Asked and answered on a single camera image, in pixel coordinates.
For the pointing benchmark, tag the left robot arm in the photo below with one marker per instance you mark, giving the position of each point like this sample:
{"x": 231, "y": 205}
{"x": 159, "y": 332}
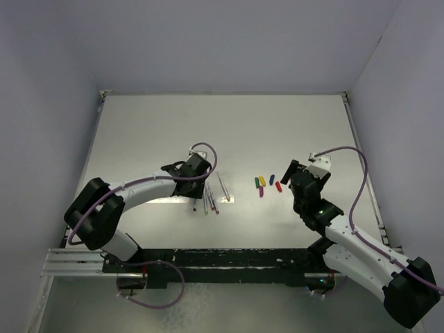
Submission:
{"x": 95, "y": 213}

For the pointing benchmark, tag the red pen cap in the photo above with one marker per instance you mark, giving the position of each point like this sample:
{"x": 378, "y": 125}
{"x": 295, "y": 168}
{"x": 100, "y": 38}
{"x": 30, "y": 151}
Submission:
{"x": 278, "y": 186}

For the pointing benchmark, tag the magenta pen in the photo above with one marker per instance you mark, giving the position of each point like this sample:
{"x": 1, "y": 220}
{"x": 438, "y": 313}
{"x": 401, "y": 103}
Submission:
{"x": 217, "y": 210}

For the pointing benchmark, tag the green pen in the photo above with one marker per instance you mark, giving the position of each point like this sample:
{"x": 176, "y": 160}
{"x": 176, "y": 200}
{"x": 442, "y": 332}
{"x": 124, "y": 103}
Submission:
{"x": 206, "y": 201}

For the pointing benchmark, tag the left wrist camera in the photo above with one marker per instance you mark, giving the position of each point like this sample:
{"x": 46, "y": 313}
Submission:
{"x": 202, "y": 154}

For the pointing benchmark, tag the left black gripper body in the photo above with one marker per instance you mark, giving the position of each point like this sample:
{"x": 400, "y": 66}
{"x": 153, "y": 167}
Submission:
{"x": 196, "y": 190}

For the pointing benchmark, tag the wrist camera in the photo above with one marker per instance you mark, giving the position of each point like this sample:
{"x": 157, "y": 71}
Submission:
{"x": 320, "y": 165}
{"x": 202, "y": 154}

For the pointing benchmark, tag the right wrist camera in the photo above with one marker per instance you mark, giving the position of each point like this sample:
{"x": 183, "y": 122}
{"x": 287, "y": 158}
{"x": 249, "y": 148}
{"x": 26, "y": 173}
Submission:
{"x": 320, "y": 165}

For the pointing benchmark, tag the aluminium rail frame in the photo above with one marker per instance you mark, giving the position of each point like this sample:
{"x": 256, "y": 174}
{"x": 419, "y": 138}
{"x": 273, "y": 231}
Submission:
{"x": 71, "y": 262}

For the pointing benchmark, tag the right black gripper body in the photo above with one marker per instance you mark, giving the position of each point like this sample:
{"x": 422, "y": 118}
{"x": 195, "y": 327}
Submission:
{"x": 294, "y": 166}

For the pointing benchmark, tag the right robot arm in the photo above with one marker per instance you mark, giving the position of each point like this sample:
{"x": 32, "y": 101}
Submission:
{"x": 406, "y": 288}

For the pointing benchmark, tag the yellow pen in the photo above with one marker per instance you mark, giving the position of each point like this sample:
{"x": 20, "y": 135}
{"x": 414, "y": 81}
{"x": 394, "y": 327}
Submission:
{"x": 224, "y": 188}

